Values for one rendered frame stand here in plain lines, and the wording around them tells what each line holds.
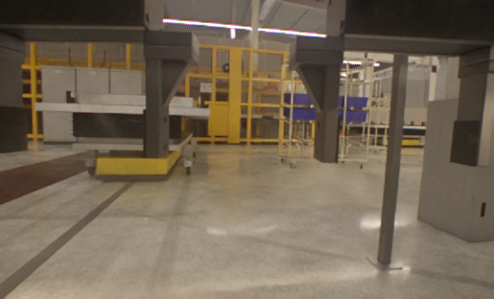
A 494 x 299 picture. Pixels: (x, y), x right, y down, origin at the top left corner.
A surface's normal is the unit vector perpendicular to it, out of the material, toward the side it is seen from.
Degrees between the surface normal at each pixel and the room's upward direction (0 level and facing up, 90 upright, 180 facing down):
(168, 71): 90
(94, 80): 90
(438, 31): 90
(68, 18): 90
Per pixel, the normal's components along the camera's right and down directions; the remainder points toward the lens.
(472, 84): -1.00, -0.03
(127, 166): 0.17, 0.09
